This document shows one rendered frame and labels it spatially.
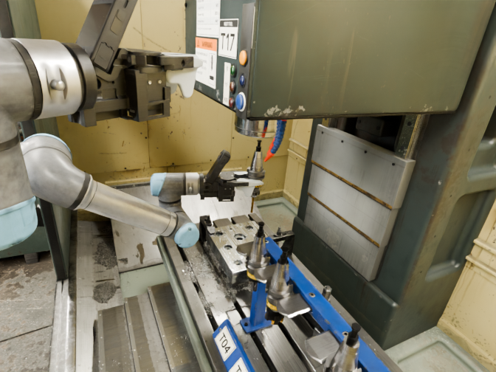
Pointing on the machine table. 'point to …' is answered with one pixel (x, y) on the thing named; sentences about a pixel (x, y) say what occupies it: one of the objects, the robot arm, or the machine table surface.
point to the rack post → (255, 322)
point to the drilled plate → (235, 273)
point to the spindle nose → (255, 128)
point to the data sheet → (208, 18)
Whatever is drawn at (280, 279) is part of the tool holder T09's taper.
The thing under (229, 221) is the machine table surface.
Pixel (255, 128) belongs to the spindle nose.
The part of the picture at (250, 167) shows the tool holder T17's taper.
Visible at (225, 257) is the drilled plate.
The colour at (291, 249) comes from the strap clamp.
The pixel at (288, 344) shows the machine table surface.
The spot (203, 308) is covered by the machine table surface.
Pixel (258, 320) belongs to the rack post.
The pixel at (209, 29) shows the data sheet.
